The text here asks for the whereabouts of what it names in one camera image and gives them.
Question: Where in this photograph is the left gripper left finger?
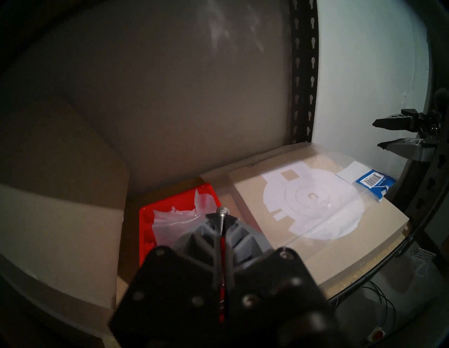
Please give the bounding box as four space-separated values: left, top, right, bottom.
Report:
109 212 220 348

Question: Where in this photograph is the open brown cardboard box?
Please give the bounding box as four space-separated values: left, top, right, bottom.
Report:
0 95 130 337

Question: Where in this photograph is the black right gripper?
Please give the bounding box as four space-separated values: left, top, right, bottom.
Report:
373 88 449 162

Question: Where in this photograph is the red plastic bin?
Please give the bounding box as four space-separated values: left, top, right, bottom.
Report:
139 183 226 323

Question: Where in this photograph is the clear plastic bag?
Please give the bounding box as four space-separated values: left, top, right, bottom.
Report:
152 191 218 246

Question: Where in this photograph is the grey metal rack shelf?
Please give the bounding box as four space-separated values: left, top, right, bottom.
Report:
288 0 449 302

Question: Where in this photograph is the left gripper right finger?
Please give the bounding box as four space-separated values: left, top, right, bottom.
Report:
224 215 338 348

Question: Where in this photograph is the flat beige wrapped box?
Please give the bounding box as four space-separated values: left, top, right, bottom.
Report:
200 142 410 290

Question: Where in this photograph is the silver socket head bolt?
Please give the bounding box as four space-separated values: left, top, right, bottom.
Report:
216 207 230 242

